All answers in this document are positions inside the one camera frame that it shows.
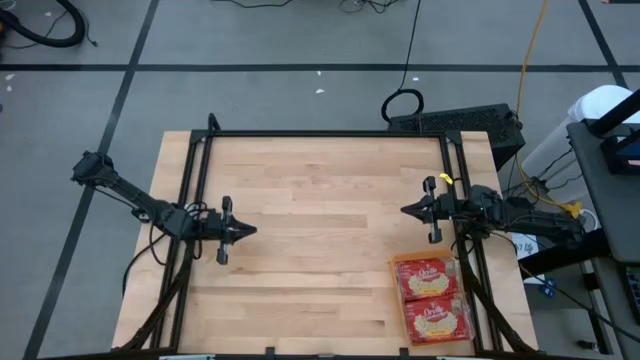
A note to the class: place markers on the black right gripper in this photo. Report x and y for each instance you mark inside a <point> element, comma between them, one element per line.
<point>450,207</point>

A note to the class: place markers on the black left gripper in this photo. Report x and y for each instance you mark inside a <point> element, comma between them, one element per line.
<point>214,226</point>

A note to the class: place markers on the red popcorn bag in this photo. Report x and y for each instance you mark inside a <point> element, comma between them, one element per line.
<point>425,280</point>
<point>437,320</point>

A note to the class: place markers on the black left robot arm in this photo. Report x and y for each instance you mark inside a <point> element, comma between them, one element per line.
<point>135,197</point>

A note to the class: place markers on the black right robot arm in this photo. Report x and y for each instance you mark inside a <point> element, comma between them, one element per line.
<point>530,220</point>

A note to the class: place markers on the orange plastic basket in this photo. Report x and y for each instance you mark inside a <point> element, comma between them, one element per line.
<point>420,255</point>

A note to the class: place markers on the black computer case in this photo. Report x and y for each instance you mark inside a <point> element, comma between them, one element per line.
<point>460,122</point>

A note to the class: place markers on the white paper sheet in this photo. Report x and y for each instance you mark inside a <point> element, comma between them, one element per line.
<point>525,251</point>

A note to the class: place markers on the blue tags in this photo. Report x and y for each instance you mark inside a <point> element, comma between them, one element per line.
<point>550,287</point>

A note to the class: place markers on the yellow plug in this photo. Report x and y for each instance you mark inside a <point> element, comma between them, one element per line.
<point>575,207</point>

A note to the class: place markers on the grey desk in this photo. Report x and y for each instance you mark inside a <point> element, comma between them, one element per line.
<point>615,215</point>

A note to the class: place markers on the black device with blue screen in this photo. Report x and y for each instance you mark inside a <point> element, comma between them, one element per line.
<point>611,157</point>

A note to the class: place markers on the white bin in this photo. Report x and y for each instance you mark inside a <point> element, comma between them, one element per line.
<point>600,102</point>

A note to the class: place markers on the small black object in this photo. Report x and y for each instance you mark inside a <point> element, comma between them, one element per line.
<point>587,344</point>

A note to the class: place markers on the black aluminium table frame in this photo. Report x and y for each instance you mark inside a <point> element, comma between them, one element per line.
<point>325,133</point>

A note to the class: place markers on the black post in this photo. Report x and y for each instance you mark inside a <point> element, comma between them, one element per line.
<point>617,112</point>

